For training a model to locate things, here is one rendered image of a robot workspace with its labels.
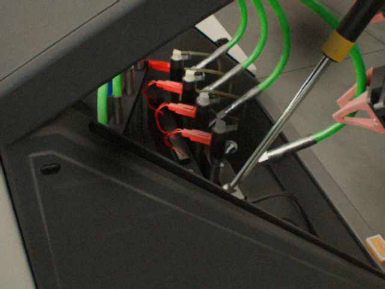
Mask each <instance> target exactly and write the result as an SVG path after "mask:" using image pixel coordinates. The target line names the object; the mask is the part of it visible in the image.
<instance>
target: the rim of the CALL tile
mask: <svg viewBox="0 0 385 289"><path fill-rule="evenodd" d="M376 237H379V238H380V239H381V240H382V242H383V243H384V244H385V242H384V240H383V239H382V238H381V237H380V235H376V236H374V237H369V238H367V239H366V241H367V242H368V243H369V245H370V247H371V248H372V250H373V251H374V252H375V254H376V255H377V257H379V259H380V260H381V261H385V257H384V258H382V256H381V255H380V254H379V253H378V251H377V250H376V248H375V247H374V246H373V245H372V243H371V241H370V239H372V238H376Z"/></svg>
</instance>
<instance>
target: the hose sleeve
mask: <svg viewBox="0 0 385 289"><path fill-rule="evenodd" d="M315 144H317V141H316V139H315V136H314V134H313V133H312V134H309V135H306V136H305V137H300V138H299V139H296V140H294V141H291V142H289V143H287V144H284V145H281V146H278V147H277V148H274V149H272V150H269V151H268V153H266V154H267V155H268V158H269V160H270V161H275V160H279V159H280V158H284V157H286V156H288V155H290V154H292V153H294V152H296V151H299V150H302V149H306V148H308V147H311V146H313V145H315Z"/></svg>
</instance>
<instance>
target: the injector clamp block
mask: <svg viewBox="0 0 385 289"><path fill-rule="evenodd" d="M154 99H156V100H158V99H160V100H161V102H162V104H164V103H165V100H164V98H163V97H161V98H154ZM154 99H148V101H149V104H150V106H152V101H154ZM165 109H166V111H167V113H168V115H169V117H170V119H171V122H172V124H173V126H174V128H175V129H181V130H182V124H183V119H182V116H183V114H178V123H177V125H176V122H175V121H174V118H173V116H172V114H171V112H170V110H169V109H168V107H167V106H165ZM194 119H195V117H192V118H191V130H192V129H194ZM147 127H148V129H149V131H150V133H151V135H152V138H153V141H154V143H155V145H156V148H157V150H158V153H159V154H160V155H161V156H163V157H166V158H168V159H169V160H172V161H173V162H175V163H177V164H178V162H177V160H176V157H175V156H174V153H173V151H172V149H171V147H170V146H168V145H167V144H166V143H165V140H164V138H165V137H166V136H165V133H164V132H161V131H160V130H159V128H158V125H157V122H156V116H155V112H154V110H153V109H151V108H150V107H149V105H148V103H147ZM177 134H178V136H179V138H180V139H181V140H182V143H183V145H184V147H185V149H186V151H187V153H188V155H189V163H188V164H183V165H181V166H183V167H184V168H186V169H188V170H190V171H192V172H193V173H196V174H198V175H200V176H202V177H204V178H205V179H207V180H209V173H210V164H211V160H210V159H209V148H210V145H208V144H205V148H204V155H203V168H202V173H201V171H200V169H199V167H198V165H197V163H196V161H195V160H194V153H195V141H192V140H189V147H188V145H187V143H186V141H185V140H184V138H183V135H182V132H177ZM235 177H236V175H235V173H234V171H233V169H232V167H231V165H230V164H229V162H228V161H227V160H226V158H224V159H223V161H222V162H221V168H220V175H219V180H218V186H220V187H222V186H223V185H225V184H226V183H231V182H232V181H233V180H234V178H235ZM238 188H239V189H240V191H241V193H242V195H243V197H244V199H245V200H247V194H246V192H245V191H244V189H243V187H242V185H241V184H240V186H239V187H238Z"/></svg>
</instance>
